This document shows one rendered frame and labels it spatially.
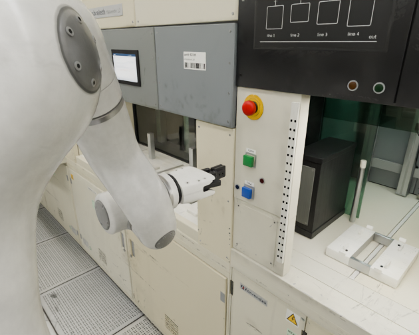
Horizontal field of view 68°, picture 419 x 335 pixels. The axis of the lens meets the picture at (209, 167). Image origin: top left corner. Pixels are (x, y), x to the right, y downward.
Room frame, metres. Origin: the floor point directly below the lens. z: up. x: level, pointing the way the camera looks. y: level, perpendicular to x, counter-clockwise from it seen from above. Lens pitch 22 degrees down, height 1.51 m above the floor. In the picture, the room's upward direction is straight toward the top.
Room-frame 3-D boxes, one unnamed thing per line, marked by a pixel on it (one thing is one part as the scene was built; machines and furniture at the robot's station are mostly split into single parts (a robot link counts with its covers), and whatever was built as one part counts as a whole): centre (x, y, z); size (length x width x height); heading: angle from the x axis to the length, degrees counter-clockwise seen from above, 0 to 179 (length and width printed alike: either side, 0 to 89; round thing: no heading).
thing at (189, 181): (0.67, 0.06, 1.20); 0.11 x 0.10 x 0.07; 133
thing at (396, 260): (0.83, -0.52, 0.89); 0.22 x 0.21 x 0.04; 133
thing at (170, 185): (0.63, 0.10, 1.20); 0.09 x 0.03 x 0.08; 43
